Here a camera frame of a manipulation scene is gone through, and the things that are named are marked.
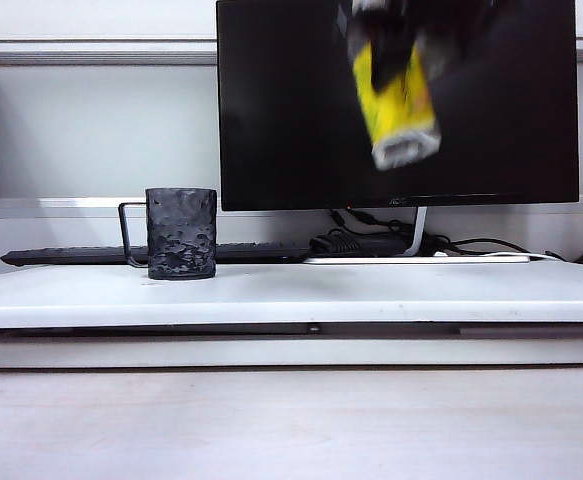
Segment white monitor stand with base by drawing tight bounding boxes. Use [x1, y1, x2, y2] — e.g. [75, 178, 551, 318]
[303, 206, 531, 265]

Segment black monitor cables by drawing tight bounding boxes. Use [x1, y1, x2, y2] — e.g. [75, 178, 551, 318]
[328, 208, 412, 239]

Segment black computer keyboard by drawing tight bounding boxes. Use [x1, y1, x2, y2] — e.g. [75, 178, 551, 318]
[0, 241, 313, 267]

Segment grey partition rail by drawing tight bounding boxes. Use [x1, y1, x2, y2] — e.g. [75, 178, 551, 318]
[0, 39, 218, 67]

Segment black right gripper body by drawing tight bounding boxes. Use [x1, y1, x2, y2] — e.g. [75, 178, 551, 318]
[348, 0, 502, 31]

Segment clear bottle with yellow label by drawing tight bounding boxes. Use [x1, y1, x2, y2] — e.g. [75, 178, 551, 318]
[346, 29, 443, 172]

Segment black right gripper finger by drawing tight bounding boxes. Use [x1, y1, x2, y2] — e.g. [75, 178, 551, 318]
[368, 17, 418, 95]
[414, 27, 460, 84]

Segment dark textured cup with handle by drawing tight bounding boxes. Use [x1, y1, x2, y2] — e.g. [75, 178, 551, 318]
[117, 187, 218, 281]

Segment black flat computer monitor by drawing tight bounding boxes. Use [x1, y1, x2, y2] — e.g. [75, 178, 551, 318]
[215, 0, 580, 213]

